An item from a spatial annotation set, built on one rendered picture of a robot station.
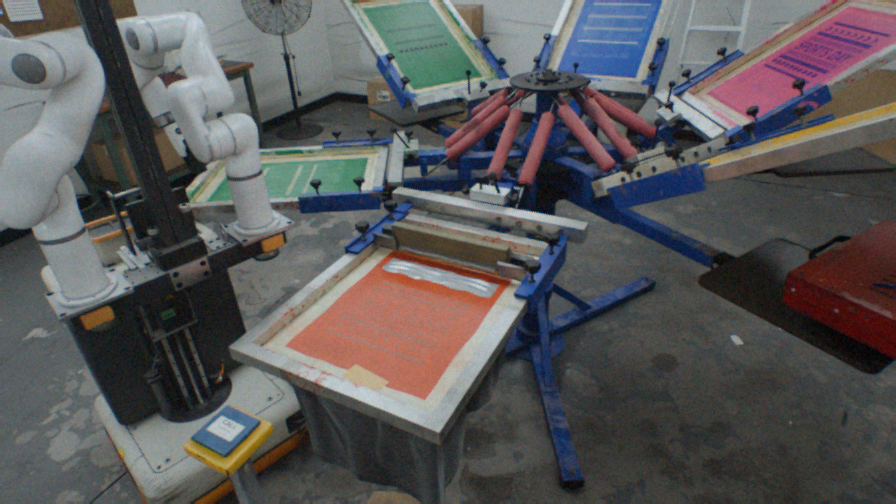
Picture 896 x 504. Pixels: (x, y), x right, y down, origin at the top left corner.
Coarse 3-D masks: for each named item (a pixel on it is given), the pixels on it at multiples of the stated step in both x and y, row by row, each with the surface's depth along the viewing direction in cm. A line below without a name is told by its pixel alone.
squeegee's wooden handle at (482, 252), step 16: (400, 224) 167; (400, 240) 168; (416, 240) 165; (432, 240) 162; (448, 240) 159; (464, 240) 156; (480, 240) 156; (464, 256) 159; (480, 256) 156; (496, 256) 153
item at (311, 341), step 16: (400, 256) 171; (416, 256) 170; (368, 272) 164; (384, 272) 163; (352, 288) 157; (368, 288) 156; (336, 304) 150; (352, 304) 150; (320, 320) 145; (304, 336) 139; (320, 336) 139; (336, 336) 139; (304, 352) 134; (320, 352) 134; (336, 352) 133; (352, 352) 133
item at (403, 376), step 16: (464, 272) 161; (480, 272) 161; (432, 288) 155; (448, 288) 154; (480, 304) 147; (464, 320) 142; (480, 320) 141; (448, 336) 137; (464, 336) 136; (368, 352) 133; (448, 352) 131; (368, 368) 128; (384, 368) 128; (400, 368) 128; (416, 368) 127; (432, 368) 127; (400, 384) 123; (416, 384) 123; (432, 384) 123
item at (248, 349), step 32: (416, 224) 184; (448, 224) 180; (352, 256) 165; (320, 288) 153; (288, 320) 144; (512, 320) 135; (256, 352) 130; (480, 352) 126; (320, 384) 120; (352, 384) 119; (384, 416) 113; (416, 416) 110; (448, 416) 110
